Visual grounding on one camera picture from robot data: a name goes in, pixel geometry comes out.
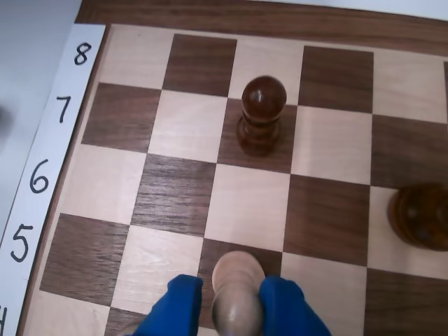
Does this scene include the large dark brown chess piece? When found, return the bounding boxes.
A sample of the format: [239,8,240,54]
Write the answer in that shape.
[387,183,448,251]

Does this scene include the light wooden chess pawn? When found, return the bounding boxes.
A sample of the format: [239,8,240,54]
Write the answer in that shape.
[211,251,266,335]

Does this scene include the dark brown chess pawn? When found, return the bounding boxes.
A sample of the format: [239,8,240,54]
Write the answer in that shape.
[237,76,288,158]

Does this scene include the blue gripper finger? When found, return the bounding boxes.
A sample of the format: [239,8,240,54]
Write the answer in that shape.
[134,274,204,336]
[258,275,332,336]

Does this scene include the white number label strip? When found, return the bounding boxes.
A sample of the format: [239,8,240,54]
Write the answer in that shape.
[0,24,106,336]

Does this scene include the wooden chessboard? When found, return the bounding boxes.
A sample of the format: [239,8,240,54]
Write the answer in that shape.
[13,0,448,336]

